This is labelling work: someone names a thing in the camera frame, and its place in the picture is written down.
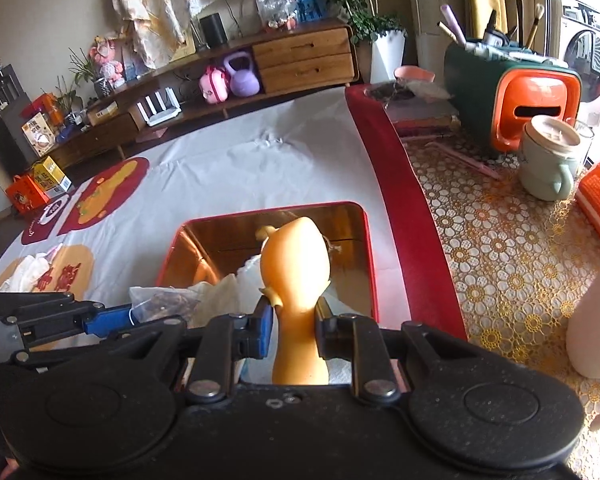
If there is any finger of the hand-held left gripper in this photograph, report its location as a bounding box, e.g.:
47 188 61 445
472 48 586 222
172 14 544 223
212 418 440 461
10 330 151 368
0 292 136 341

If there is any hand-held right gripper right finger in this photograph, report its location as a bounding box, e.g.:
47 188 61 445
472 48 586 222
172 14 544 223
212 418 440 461
314 296 463 403

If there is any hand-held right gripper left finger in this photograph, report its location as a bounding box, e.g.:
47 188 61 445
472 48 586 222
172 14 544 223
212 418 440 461
150 299 276 403

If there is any mesh tea pouch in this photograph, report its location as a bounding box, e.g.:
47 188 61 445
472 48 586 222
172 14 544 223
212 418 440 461
129 274 241 328

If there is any yellow rubber duck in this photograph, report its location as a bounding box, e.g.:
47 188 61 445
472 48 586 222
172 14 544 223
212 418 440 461
256 216 342 387

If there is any red tin box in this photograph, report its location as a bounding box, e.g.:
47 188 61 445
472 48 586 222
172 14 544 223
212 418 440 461
155 201 381 323

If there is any white cloth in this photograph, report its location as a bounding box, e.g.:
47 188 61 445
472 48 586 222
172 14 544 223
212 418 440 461
0 245 65 293

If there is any orange gift box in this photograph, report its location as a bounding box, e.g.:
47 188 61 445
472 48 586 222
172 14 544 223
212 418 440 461
5 174 48 215

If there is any yellow carton box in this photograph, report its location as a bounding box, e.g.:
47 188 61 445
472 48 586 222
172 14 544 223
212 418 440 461
30 156 73 196

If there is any white red printed tablecloth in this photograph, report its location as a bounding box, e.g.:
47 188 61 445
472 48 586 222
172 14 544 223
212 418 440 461
0 85 468 391

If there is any yellow floral lace table cover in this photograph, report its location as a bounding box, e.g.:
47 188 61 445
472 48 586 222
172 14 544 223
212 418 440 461
400 125 600 480

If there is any printed snack box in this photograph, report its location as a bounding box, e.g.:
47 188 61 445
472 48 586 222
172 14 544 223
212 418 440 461
20 112 56 158

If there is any small cardboard box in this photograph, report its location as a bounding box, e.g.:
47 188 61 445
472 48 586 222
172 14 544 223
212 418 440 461
87 101 120 126

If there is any black side cabinet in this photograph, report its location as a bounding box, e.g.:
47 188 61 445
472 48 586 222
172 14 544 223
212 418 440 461
0 65 36 176

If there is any white router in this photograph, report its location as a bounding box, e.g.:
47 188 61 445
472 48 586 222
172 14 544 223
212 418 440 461
136 87 182 127

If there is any pink pen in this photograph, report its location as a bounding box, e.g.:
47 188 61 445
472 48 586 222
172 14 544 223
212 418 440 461
425 141 503 181

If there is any stack of books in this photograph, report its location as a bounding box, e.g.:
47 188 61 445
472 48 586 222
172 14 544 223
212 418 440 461
385 94 461 139

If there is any small leafy plant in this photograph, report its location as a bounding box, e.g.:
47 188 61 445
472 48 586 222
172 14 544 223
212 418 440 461
69 47 113 98

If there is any pink toy case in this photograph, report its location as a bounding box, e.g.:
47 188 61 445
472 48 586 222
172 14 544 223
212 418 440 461
200 65 231 105

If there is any purple kettlebell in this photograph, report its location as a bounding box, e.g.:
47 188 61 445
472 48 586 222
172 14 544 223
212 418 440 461
223 51 261 97

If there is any pink plush doll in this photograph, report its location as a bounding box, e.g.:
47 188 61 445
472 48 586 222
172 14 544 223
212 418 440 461
91 35 126 88

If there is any wooden TV cabinet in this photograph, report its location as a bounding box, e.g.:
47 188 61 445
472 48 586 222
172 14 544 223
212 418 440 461
45 17 361 171

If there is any pink bowl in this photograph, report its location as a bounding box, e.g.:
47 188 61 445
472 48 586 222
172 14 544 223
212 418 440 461
394 65 436 84

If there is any cream cylinder bottle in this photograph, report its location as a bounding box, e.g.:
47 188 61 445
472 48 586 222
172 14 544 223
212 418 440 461
566 255 600 380

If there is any pale green mug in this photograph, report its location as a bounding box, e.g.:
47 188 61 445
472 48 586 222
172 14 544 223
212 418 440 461
517 115 583 202

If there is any green plant white pot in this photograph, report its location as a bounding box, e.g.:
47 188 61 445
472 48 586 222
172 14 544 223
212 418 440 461
297 0 408 85

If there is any green orange desk organizer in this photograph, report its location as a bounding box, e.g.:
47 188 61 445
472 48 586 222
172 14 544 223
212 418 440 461
442 37 583 153

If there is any black speaker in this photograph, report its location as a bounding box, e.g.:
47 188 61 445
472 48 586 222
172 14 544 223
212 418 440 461
200 12 229 47

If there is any floral patterned cloth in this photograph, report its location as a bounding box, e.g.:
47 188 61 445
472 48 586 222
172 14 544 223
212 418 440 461
111 0 301 70

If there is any clear drinking glass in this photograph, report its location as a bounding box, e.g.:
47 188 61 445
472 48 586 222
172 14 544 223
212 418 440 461
572 120 596 171

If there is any clear plastic bag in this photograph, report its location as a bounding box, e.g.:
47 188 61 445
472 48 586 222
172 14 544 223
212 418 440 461
256 0 301 31

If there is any blue plastic bag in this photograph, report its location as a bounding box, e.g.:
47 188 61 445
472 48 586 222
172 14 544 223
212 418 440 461
295 0 331 23

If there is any purple pen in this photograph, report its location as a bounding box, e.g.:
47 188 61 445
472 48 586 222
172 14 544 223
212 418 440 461
439 4 468 47

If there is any calligraphy brush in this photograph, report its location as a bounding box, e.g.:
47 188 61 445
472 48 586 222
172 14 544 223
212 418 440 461
524 4 546 50
512 0 526 45

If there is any white washing machine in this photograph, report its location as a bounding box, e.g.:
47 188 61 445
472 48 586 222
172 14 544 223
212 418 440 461
550 0 600 116

